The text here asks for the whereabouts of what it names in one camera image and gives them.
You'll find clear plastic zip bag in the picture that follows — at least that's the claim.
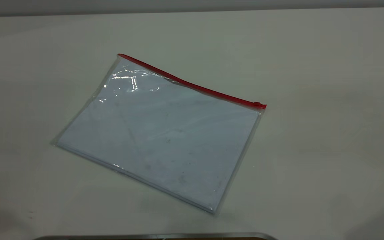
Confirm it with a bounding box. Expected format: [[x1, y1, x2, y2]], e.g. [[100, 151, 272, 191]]
[[50, 53, 267, 215]]

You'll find white paper stack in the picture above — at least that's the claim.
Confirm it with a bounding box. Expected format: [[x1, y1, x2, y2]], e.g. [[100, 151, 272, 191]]
[[58, 65, 260, 212]]

